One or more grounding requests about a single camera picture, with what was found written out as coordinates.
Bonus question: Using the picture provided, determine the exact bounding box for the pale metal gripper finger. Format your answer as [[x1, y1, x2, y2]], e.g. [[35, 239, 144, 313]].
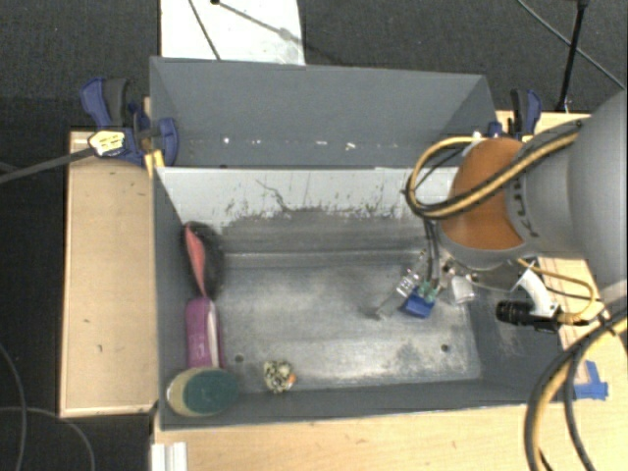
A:
[[369, 274, 422, 322]]

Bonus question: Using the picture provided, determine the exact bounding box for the small blue block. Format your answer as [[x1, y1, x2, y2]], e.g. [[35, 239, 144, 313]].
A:
[[398, 287, 437, 320]]

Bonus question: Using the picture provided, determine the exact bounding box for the grey metal bin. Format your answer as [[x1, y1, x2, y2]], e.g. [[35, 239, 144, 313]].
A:
[[147, 56, 566, 432]]

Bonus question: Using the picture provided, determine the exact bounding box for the speckled white toy animal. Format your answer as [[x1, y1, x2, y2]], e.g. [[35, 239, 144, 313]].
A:
[[262, 358, 297, 394]]

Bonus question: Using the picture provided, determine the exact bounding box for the red and black brush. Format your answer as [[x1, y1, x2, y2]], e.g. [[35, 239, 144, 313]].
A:
[[183, 220, 228, 299]]

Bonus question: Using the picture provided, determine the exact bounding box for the pale wood flat board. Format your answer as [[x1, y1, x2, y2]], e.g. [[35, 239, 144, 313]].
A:
[[58, 126, 161, 419]]

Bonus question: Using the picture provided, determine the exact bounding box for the black cylinder on white bracket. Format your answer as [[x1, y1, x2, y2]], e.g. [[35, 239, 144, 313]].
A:
[[495, 267, 591, 336]]

